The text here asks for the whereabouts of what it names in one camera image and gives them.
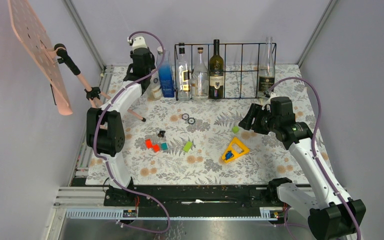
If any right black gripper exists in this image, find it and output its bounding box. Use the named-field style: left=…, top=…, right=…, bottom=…
left=238, top=103, right=280, bottom=136

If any blue glass bottle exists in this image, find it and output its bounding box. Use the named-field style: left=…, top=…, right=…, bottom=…
left=156, top=46, right=175, bottom=98

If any clear bottle gold band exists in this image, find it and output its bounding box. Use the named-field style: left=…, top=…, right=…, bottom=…
left=148, top=72, right=163, bottom=100

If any clear bottle black label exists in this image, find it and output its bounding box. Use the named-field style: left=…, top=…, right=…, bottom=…
left=257, top=36, right=276, bottom=98

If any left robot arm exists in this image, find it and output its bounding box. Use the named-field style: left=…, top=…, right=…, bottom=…
left=86, top=46, right=156, bottom=206

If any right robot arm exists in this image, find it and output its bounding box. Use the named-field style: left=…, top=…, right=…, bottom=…
left=238, top=96, right=366, bottom=240

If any clear bottle black cap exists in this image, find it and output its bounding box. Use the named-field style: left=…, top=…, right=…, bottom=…
left=177, top=42, right=192, bottom=101

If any clear bottle cork stopper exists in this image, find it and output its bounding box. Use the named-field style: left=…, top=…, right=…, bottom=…
left=192, top=47, right=209, bottom=100

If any dark green wine bottle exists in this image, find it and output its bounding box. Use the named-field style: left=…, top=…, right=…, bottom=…
left=208, top=39, right=225, bottom=100

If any green cube centre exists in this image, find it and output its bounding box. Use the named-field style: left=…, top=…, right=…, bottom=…
left=231, top=126, right=240, bottom=134

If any pink tripod stand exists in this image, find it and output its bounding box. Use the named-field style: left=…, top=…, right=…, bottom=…
left=53, top=43, right=147, bottom=130

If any poker chip ten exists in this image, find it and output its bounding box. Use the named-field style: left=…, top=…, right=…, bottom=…
left=182, top=113, right=191, bottom=121

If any small black knob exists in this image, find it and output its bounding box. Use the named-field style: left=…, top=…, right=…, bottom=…
left=157, top=130, right=166, bottom=138

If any poker chip fifty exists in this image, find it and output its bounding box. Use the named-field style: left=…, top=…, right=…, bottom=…
left=187, top=118, right=196, bottom=125

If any red block pair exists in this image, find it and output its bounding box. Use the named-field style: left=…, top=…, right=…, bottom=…
left=145, top=139, right=161, bottom=153

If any floral table mat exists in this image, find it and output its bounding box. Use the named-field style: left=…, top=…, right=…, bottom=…
left=85, top=64, right=337, bottom=186

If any teal block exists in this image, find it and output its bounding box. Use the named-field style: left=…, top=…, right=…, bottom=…
left=160, top=142, right=169, bottom=151

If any long green block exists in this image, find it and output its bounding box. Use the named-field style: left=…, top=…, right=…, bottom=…
left=182, top=141, right=194, bottom=153

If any pink pegboard panel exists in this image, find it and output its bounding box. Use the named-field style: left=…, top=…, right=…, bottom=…
left=7, top=0, right=73, bottom=116

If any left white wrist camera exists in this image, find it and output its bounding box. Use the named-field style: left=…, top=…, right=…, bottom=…
left=127, top=35, right=148, bottom=51

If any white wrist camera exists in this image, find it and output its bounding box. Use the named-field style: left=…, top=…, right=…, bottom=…
left=127, top=35, right=148, bottom=51
left=261, top=93, right=272, bottom=112

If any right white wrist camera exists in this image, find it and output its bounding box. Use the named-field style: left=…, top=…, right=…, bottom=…
left=261, top=93, right=272, bottom=112

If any yellow triangle frame toy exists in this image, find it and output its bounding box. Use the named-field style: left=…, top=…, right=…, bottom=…
left=221, top=137, right=250, bottom=163

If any black wire wine rack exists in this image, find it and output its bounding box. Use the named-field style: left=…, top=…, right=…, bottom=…
left=172, top=42, right=278, bottom=101

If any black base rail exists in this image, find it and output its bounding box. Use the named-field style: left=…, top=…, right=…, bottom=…
left=103, top=184, right=287, bottom=219

